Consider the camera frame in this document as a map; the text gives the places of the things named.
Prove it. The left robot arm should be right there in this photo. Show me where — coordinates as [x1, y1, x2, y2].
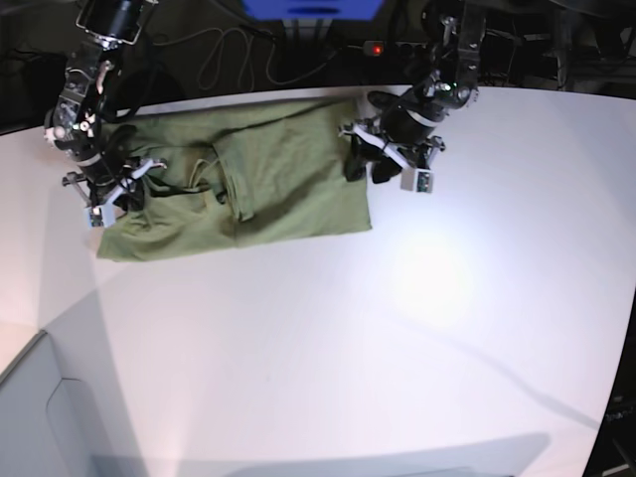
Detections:
[340, 1, 487, 194]

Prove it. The green T-shirt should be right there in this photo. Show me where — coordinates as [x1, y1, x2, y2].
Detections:
[97, 98, 371, 262]

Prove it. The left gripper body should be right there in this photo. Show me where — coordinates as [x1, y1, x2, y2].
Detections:
[339, 121, 446, 194]

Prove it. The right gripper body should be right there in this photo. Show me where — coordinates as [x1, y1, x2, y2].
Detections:
[62, 156, 167, 229]

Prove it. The aluminium post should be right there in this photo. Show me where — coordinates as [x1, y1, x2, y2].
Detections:
[282, 18, 332, 43]

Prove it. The black power strip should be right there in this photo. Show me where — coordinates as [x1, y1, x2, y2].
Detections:
[346, 40, 427, 61]

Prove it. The blue box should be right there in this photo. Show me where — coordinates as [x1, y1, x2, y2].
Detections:
[242, 0, 384, 21]

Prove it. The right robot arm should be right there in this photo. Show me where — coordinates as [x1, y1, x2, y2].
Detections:
[45, 1, 166, 229]

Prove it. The grey cable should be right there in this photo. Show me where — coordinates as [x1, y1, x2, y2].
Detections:
[148, 24, 344, 90]

